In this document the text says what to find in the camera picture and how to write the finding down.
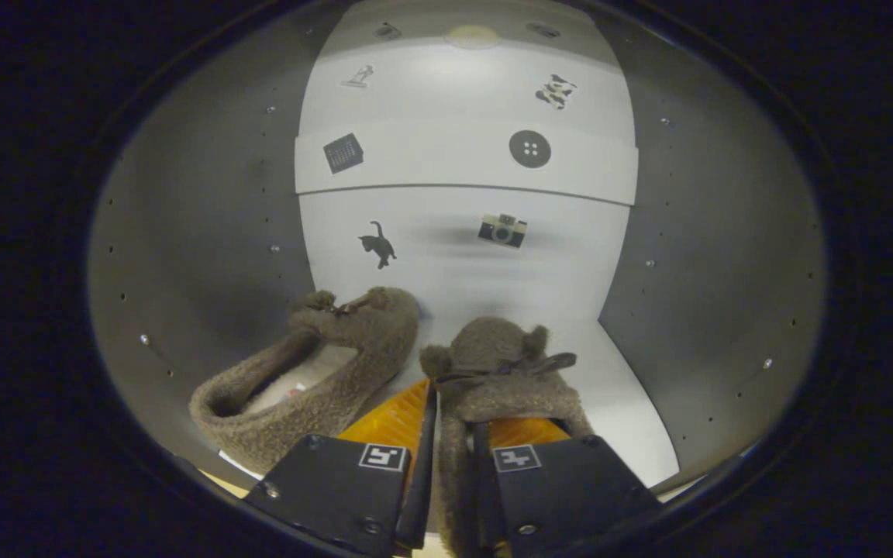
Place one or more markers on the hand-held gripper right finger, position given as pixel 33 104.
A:
pixel 480 488

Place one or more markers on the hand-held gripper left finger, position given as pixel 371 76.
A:
pixel 420 480

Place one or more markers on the grey shoe cabinet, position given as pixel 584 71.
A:
pixel 206 232

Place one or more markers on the brown fuzzy shoe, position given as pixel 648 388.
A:
pixel 493 349
pixel 353 341

